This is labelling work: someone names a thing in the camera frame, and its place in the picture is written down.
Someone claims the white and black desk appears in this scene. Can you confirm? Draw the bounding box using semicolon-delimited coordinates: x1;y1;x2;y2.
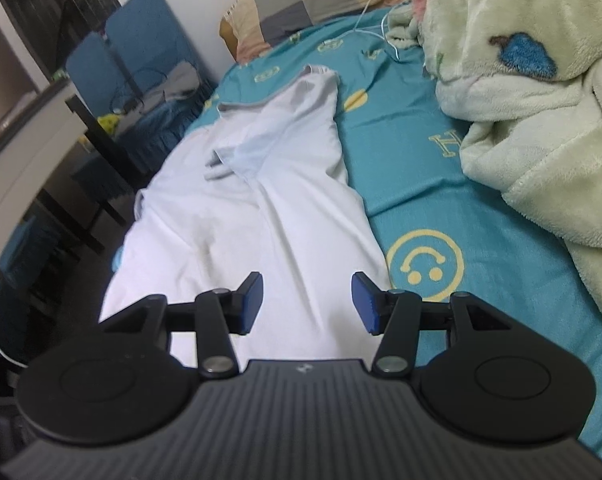
0;77;149;256

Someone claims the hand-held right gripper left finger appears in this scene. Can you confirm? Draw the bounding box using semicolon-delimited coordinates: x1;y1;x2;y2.
97;271;265;378

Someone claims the gold refrigerator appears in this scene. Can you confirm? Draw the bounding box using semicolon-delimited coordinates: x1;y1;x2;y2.
0;0;42;131

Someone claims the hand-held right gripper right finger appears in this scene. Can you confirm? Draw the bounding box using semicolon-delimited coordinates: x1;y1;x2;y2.
350;270;514;378

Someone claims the green fleece blanket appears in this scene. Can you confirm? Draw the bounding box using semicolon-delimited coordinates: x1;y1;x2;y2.
387;0;602;341

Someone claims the teal patterned bed sheet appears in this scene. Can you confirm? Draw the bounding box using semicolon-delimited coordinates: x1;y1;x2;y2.
112;4;602;466

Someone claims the brown pillow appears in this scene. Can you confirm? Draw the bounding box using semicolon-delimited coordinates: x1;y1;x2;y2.
219;10;244;63

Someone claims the blue covered chair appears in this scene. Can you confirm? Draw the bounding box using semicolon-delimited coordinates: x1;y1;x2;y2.
65;32;147;133
105;0;219;156
0;215;67;356

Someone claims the grey cloth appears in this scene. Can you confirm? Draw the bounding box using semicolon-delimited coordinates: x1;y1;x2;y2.
162;62;202;103

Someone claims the white floor cable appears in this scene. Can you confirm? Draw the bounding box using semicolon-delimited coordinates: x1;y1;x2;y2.
0;322;27;371

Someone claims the white shirt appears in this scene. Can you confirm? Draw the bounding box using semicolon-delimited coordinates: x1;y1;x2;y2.
98;64;394;363

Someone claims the black charger cable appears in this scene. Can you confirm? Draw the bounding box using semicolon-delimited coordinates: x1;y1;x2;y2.
110;67;169;113

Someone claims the dark window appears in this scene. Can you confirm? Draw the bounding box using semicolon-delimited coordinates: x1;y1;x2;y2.
0;0;122;76

